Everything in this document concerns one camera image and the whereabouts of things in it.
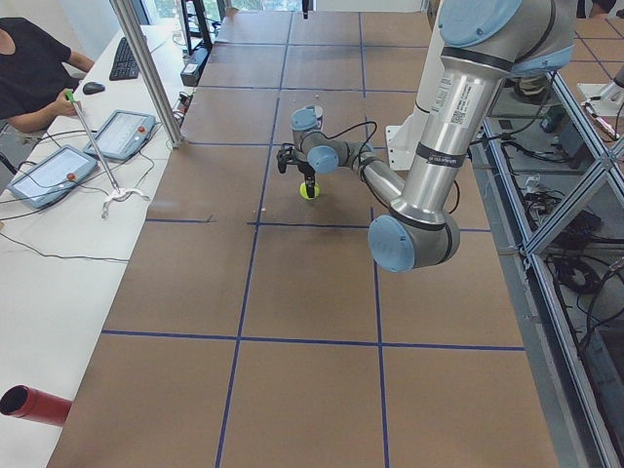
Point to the blue teach pendant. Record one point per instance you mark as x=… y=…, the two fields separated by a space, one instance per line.
x=124 y=133
x=48 y=181

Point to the black computer box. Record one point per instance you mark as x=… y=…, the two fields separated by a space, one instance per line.
x=192 y=71

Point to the aluminium frame post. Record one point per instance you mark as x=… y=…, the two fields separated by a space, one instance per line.
x=127 y=18

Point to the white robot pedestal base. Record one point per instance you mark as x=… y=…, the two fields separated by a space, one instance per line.
x=401 y=142

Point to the red cylinder tube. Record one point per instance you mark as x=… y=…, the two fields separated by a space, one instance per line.
x=32 y=404

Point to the black computer mouse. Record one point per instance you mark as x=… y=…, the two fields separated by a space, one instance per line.
x=92 y=88

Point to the near blue teach pendant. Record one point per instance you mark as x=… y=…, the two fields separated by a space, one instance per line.
x=48 y=181

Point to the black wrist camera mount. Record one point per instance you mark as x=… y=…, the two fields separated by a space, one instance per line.
x=286 y=156

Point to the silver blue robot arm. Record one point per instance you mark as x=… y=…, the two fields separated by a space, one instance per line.
x=484 y=42

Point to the yellow tennis ball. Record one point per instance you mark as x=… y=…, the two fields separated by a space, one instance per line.
x=315 y=193

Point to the person in black shirt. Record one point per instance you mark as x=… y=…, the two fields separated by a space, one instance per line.
x=34 y=80

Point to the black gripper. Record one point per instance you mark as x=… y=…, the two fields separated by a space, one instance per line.
x=307 y=171

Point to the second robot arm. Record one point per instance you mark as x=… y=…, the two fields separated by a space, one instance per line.
x=604 y=100

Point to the far blue teach pendant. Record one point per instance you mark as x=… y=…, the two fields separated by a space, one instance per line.
x=124 y=133

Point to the reacher grabber stick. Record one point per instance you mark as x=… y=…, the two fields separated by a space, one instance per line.
x=118 y=193

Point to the black keyboard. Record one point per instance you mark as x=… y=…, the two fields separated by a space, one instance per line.
x=124 y=65

